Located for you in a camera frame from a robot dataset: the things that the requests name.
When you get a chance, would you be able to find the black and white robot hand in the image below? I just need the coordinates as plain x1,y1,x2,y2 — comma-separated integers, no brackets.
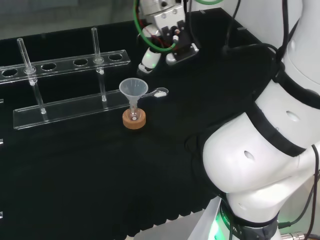
137,4,201,75

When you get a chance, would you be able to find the clear plastic funnel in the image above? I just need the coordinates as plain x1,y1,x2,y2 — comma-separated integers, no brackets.
118,78,149,112

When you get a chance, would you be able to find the clear glass weighing funnel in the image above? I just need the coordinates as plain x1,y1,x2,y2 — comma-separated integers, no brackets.
142,87,169,99

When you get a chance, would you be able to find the clear round-bottom flask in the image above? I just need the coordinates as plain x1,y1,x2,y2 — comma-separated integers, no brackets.
128,104,141,124

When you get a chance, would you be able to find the clear acrylic funnel stand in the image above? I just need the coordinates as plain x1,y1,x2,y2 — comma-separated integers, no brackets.
0,26,132,131

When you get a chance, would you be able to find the black bench cloth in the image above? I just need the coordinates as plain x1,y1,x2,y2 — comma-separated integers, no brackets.
0,6,278,239

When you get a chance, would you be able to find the pale mounting board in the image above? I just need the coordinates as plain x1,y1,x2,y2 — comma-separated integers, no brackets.
131,198,222,240

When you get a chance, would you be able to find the green cable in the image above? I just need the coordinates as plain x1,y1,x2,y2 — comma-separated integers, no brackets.
133,0,177,53
194,0,225,6

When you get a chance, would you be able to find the black cable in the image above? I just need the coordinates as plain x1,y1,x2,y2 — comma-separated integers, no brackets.
278,144,320,240
221,0,305,66

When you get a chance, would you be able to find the brown cork ring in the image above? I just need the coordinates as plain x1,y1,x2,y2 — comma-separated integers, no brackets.
122,109,147,130

